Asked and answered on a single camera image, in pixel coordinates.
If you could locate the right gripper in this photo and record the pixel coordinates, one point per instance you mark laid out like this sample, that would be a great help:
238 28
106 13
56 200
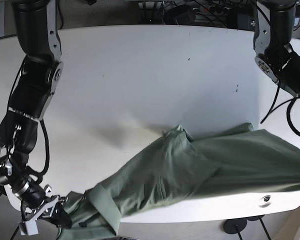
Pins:
34 202

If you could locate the sage green polo shirt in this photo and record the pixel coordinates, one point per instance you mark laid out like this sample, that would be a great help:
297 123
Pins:
176 168

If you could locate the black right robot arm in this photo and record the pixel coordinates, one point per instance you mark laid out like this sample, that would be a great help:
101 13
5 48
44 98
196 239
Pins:
29 98

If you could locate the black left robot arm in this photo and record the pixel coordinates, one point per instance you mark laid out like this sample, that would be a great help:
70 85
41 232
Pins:
274 55

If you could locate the right chrome table grommet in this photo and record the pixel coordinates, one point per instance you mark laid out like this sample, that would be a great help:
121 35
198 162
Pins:
265 201

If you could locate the black round stand base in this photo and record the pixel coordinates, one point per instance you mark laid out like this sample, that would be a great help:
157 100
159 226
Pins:
234 226

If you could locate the black electronics box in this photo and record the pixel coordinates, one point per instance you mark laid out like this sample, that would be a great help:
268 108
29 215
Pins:
240 21

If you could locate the black power adapter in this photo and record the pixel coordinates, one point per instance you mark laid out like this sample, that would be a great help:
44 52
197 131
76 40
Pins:
179 15

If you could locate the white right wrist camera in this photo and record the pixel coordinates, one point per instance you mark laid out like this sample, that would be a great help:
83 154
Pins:
28 228

